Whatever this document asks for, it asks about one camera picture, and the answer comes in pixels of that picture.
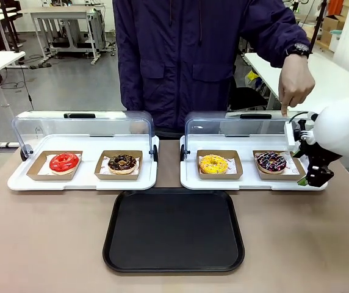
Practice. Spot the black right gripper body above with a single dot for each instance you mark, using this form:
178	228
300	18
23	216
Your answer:
321	155

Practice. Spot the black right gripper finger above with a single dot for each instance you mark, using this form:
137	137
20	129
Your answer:
326	177
312	177

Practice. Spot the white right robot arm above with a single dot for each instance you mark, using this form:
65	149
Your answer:
339	128

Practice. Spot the person's left forearm purple sleeve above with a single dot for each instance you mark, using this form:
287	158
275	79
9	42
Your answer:
287	27

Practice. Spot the brown cardboard donut tray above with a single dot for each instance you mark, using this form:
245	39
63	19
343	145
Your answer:
37	174
237	175
296	176
101	176

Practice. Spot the chocolate donut with white stripes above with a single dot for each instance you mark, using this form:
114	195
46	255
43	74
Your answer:
263	164

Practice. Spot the yellow glazed donut with sprinkles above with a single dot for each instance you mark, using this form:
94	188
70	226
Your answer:
206	167

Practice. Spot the black plastic serving tray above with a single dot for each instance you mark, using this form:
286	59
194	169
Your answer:
174	232

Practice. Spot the chocolate donut with sprinkles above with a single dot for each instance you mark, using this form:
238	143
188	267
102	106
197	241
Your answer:
115	167

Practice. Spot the red glazed donut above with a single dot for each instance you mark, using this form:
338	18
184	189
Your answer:
56	165

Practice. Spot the person's left hand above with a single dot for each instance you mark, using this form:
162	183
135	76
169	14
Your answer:
296	82

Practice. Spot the person's right hand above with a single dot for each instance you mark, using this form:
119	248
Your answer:
137	127

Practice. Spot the white printed paper liner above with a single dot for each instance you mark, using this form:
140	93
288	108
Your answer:
104	171
232	167
292	167
43	170

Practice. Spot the white display case base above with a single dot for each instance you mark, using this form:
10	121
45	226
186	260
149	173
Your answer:
86	183
247	183

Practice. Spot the long white table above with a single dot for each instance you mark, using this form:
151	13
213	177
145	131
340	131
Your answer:
330	76

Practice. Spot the black office chair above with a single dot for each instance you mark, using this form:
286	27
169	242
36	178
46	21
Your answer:
247	99

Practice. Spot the clear display case lid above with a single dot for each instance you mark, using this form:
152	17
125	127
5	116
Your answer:
83	125
223	125

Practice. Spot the yellow plastic bag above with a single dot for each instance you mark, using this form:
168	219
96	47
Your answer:
251	78

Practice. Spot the black wristwatch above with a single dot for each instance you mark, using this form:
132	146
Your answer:
299	50

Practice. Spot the brown cardboard box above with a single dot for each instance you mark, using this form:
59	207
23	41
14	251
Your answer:
333	27

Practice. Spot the black tripod pole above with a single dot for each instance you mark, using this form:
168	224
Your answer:
318	24

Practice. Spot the person's torso in purple jacket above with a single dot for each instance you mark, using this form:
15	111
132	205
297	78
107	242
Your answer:
177	61

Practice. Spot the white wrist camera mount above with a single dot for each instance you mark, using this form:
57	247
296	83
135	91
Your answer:
291	137

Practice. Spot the beige top desk white frame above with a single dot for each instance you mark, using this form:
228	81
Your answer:
67	15

